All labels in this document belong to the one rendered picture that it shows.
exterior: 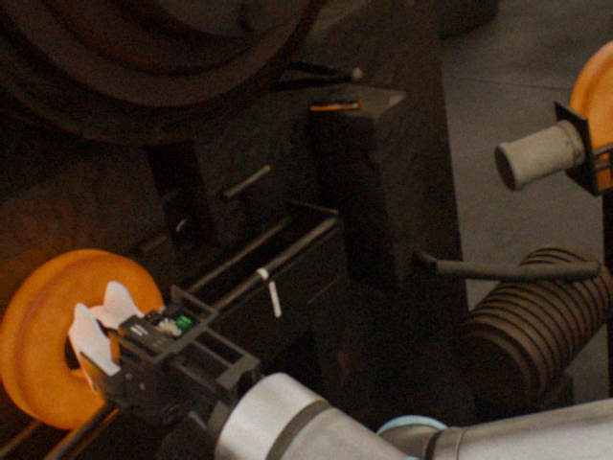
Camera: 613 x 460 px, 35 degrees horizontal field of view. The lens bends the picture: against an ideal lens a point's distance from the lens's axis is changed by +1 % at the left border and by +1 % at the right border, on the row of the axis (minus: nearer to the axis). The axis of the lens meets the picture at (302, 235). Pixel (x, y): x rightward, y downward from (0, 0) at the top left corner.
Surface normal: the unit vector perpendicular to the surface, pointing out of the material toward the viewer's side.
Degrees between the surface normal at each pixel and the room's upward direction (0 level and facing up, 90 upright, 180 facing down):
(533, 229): 0
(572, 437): 34
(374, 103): 0
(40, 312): 88
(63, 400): 88
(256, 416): 30
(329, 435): 16
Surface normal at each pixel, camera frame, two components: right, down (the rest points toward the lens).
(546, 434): -0.60, -0.66
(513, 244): -0.18, -0.85
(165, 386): 0.77, 0.42
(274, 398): 0.03, -0.77
